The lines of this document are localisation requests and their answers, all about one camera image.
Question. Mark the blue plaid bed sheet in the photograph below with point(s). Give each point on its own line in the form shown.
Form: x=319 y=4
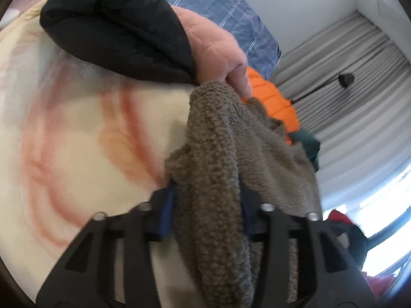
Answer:
x=224 y=6

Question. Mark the teal garment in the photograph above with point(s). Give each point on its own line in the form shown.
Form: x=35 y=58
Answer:
x=308 y=147

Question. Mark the grey pleated curtain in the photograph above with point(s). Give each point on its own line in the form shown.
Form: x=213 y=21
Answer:
x=353 y=118

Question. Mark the black puffer jacket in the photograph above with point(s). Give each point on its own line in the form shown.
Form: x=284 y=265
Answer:
x=112 y=22

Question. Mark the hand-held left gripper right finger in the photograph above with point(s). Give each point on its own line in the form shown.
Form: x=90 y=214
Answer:
x=253 y=218

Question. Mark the bright window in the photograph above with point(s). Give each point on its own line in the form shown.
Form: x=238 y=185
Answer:
x=391 y=231

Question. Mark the dark cloth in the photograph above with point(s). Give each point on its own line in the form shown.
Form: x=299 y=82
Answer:
x=356 y=243

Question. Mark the orange puffer jacket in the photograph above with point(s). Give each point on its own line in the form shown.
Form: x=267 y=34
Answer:
x=273 y=99

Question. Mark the red cloth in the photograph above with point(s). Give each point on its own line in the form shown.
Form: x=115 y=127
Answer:
x=337 y=217

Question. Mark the cream blanket with orange print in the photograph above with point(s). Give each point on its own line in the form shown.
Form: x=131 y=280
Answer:
x=80 y=134

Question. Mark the pink quilted jacket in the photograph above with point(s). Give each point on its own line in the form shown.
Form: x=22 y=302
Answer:
x=212 y=45

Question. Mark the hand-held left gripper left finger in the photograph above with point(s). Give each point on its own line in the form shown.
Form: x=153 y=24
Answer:
x=167 y=211

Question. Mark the black floor lamp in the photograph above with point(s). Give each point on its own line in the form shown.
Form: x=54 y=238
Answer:
x=346 y=79

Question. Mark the olive brown fleece jacket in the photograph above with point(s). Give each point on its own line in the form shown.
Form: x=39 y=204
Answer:
x=208 y=166

